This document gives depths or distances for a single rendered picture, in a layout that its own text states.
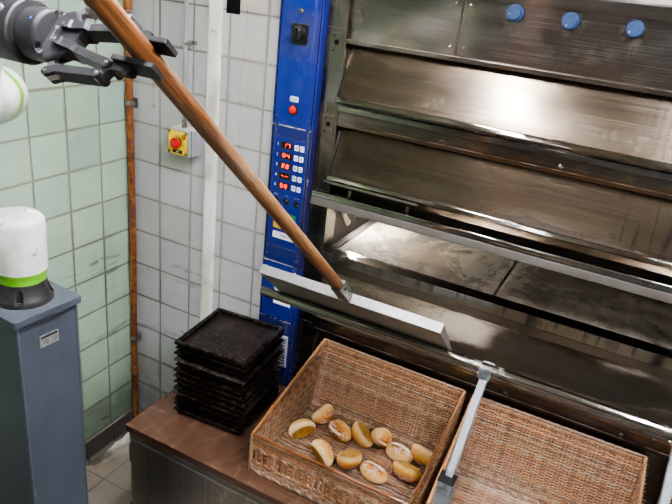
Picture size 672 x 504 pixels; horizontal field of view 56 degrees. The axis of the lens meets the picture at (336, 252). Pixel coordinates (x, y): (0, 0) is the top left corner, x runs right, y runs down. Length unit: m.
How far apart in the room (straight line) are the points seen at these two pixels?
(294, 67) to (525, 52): 0.73
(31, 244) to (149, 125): 0.97
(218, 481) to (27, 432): 0.64
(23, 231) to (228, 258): 0.97
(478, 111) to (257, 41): 0.79
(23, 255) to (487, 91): 1.34
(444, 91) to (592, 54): 0.42
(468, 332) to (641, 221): 0.65
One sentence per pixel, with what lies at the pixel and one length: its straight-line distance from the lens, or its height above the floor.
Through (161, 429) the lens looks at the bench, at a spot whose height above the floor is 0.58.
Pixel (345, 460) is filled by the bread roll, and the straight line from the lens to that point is 2.18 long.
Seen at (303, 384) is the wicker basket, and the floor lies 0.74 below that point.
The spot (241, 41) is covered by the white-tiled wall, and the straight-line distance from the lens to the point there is 2.30.
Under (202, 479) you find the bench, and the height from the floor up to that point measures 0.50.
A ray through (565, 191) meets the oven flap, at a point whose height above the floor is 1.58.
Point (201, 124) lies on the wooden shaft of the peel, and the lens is 0.99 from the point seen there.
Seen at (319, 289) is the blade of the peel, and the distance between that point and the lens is 1.75.
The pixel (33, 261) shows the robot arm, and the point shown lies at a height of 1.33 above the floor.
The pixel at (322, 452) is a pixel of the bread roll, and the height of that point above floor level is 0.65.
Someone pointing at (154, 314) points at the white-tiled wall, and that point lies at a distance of 2.91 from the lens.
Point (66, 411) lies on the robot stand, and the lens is 2.07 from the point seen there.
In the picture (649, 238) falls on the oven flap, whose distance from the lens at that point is 1.96.
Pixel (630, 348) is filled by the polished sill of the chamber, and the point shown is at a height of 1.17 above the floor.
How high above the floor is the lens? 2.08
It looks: 23 degrees down
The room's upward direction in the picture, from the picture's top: 7 degrees clockwise
